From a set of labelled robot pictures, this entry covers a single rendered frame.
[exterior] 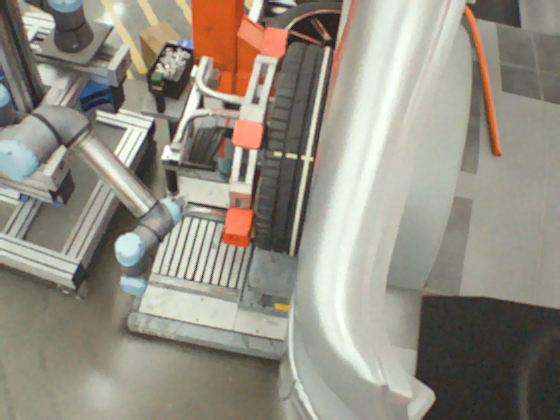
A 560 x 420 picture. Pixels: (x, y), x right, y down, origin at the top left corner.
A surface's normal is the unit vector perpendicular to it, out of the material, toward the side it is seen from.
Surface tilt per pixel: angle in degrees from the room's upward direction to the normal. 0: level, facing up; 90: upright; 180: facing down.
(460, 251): 20
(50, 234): 0
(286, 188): 57
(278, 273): 0
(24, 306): 0
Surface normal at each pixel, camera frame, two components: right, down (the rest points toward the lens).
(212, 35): -0.18, 0.83
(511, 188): -0.01, -0.18
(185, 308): 0.06, -0.52
